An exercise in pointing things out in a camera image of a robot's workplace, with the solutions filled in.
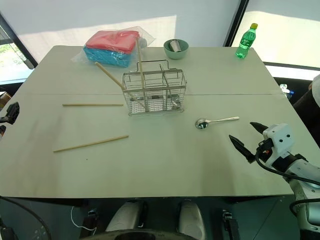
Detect green bowl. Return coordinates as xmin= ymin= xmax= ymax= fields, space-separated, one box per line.
xmin=163 ymin=38 xmax=190 ymax=61

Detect metal wire cutlery basket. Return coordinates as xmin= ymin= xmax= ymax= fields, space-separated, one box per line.
xmin=121 ymin=59 xmax=188 ymax=117

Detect red folded cloth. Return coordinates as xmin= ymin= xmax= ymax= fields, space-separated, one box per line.
xmin=85 ymin=30 xmax=141 ymax=54

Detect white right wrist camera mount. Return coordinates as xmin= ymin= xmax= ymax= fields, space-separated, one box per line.
xmin=259 ymin=123 xmax=294 ymax=167

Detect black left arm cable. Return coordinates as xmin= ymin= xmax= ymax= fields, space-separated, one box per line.
xmin=0 ymin=195 xmax=52 ymax=240

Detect green plastic bottle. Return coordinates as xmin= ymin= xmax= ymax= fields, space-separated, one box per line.
xmin=235 ymin=22 xmax=259 ymax=60

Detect dark rounded robot torso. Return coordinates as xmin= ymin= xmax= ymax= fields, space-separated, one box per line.
xmin=84 ymin=228 xmax=201 ymax=240

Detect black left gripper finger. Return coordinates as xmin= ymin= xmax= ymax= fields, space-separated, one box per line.
xmin=4 ymin=101 xmax=21 ymax=125

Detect cardboard box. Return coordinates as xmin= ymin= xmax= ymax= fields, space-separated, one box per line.
xmin=0 ymin=91 xmax=12 ymax=109

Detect blue folded cloth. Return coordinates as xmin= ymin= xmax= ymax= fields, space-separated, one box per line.
xmin=82 ymin=45 xmax=137 ymax=69

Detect black window frame bar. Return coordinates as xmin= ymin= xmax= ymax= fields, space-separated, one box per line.
xmin=223 ymin=0 xmax=250 ymax=48
xmin=0 ymin=11 xmax=39 ymax=70

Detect bagged red and blue cloths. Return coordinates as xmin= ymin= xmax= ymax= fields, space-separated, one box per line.
xmin=70 ymin=25 xmax=157 ymax=69

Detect clear plastic bottles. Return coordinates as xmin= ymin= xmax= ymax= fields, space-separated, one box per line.
xmin=279 ymin=83 xmax=296 ymax=101

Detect white rounded robot leg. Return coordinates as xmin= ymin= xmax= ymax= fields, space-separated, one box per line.
xmin=104 ymin=199 xmax=149 ymax=233
xmin=176 ymin=199 xmax=207 ymax=240

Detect wooden chopstick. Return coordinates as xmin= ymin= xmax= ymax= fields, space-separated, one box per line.
xmin=52 ymin=135 xmax=130 ymax=153
xmin=95 ymin=61 xmax=126 ymax=91
xmin=62 ymin=103 xmax=125 ymax=107
xmin=135 ymin=37 xmax=147 ymax=112

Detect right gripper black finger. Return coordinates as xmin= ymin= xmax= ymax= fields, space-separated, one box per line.
xmin=228 ymin=134 xmax=256 ymax=165
xmin=249 ymin=121 xmax=269 ymax=138

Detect black table clamp bracket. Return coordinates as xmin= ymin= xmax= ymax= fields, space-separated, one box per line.
xmin=86 ymin=208 xmax=100 ymax=234
xmin=221 ymin=209 xmax=241 ymax=240

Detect metal cup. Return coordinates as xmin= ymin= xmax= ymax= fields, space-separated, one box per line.
xmin=168 ymin=39 xmax=183 ymax=53

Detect thin white cable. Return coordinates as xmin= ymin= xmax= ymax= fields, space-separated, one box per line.
xmin=70 ymin=205 xmax=99 ymax=232

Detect metal spoon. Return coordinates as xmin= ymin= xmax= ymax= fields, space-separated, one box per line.
xmin=194 ymin=116 xmax=240 ymax=130
xmin=159 ymin=64 xmax=182 ymax=111

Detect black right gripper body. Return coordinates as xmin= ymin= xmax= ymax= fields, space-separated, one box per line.
xmin=251 ymin=138 xmax=275 ymax=164

